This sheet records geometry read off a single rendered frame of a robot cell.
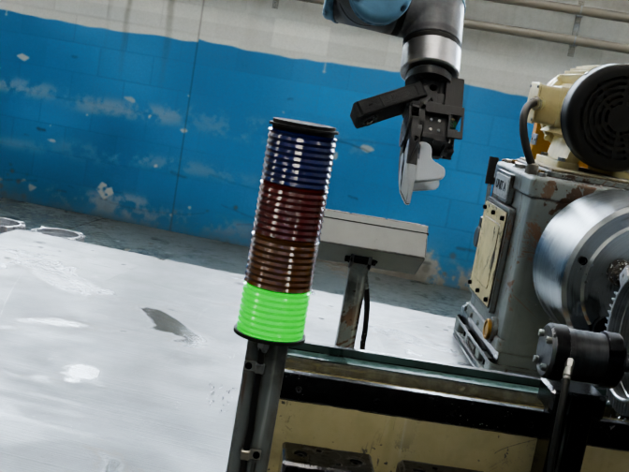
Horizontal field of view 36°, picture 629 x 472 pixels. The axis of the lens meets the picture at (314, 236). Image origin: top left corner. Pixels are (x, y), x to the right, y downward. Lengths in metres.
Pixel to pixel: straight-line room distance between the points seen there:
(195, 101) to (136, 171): 0.67
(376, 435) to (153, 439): 0.27
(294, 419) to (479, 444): 0.22
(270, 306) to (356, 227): 0.53
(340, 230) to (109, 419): 0.39
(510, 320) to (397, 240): 0.38
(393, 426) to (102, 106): 6.18
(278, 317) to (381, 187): 5.91
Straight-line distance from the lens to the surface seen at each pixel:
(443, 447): 1.16
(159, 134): 7.05
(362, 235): 1.34
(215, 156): 6.93
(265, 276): 0.82
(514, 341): 1.67
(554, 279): 1.47
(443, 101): 1.48
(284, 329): 0.83
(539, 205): 1.63
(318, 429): 1.14
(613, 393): 1.27
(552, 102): 1.82
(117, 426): 1.24
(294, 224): 0.81
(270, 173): 0.82
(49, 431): 1.21
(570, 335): 1.06
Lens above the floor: 1.26
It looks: 9 degrees down
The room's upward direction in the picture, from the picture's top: 10 degrees clockwise
